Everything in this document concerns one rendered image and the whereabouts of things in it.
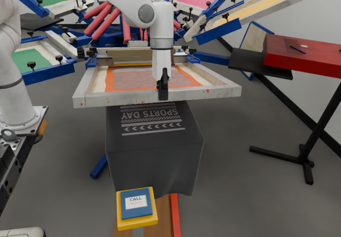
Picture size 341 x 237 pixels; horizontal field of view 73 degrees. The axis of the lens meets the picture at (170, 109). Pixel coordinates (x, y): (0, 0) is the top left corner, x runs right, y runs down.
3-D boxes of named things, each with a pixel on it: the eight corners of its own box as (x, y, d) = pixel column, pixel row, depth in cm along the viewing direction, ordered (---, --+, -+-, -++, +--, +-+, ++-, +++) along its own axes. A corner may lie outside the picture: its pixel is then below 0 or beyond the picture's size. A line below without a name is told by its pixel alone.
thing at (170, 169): (195, 196, 131) (206, 141, 106) (113, 209, 122) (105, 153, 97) (193, 191, 134) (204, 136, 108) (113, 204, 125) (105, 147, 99)
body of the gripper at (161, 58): (147, 42, 78) (148, 75, 82) (152, 45, 69) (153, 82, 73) (169, 42, 80) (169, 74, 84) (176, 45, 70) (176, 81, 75)
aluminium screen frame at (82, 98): (240, 96, 86) (242, 86, 84) (73, 108, 74) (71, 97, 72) (183, 60, 157) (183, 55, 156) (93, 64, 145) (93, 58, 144)
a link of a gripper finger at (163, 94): (158, 80, 76) (158, 100, 79) (160, 83, 74) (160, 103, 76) (167, 80, 77) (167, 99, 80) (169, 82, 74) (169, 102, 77)
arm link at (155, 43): (147, 36, 78) (147, 45, 79) (151, 39, 69) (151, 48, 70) (169, 36, 79) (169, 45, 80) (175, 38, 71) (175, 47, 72)
